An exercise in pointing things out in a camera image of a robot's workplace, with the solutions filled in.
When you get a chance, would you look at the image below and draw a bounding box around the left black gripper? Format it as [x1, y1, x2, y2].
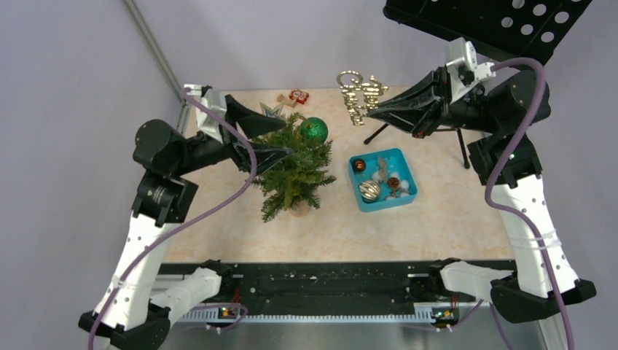
[174, 93, 296, 174]

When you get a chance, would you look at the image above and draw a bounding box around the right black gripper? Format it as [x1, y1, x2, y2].
[366, 66, 500, 140]

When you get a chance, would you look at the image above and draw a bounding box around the silver gold star topper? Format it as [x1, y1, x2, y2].
[259, 102, 286, 120]

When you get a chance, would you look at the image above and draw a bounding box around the green glitter ball ornament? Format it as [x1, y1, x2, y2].
[300, 117, 329, 143]

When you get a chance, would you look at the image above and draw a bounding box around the small green christmas tree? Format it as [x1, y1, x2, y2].
[253, 112, 337, 222]

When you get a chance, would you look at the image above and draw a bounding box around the gold glitter word ornament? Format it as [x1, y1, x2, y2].
[336, 70, 390, 126]

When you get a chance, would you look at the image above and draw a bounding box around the teal plastic tray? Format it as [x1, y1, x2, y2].
[348, 148, 418, 213]

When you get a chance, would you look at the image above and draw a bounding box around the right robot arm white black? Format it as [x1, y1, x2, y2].
[367, 58, 596, 324]

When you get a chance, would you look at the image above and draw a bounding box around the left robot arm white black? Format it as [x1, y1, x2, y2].
[78, 87, 291, 349]

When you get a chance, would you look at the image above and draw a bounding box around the small wooden block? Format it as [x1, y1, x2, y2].
[276, 94, 297, 108]

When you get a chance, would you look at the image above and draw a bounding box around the red gift box ornament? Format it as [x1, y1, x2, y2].
[289, 89, 310, 105]

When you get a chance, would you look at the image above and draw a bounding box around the white cotton ball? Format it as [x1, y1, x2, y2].
[398, 180, 418, 195]

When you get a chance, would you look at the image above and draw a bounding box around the pine cone ornament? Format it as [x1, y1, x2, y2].
[386, 176, 401, 194]

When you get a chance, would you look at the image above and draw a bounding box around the copper shiny ball ornament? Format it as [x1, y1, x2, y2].
[353, 159, 367, 174]

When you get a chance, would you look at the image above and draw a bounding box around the silver striped ball ornament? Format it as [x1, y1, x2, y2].
[358, 180, 382, 203]

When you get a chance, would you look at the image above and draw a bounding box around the black music stand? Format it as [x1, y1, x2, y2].
[383, 1, 589, 179]

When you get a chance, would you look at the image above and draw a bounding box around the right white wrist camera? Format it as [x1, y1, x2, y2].
[445, 37, 496, 95]

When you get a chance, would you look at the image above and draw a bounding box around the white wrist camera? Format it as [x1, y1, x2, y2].
[445, 37, 496, 95]
[183, 84, 227, 144]

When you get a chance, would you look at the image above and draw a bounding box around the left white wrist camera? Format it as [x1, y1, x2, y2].
[183, 84, 227, 144]

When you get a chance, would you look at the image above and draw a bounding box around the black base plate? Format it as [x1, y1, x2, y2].
[166, 258, 477, 318]

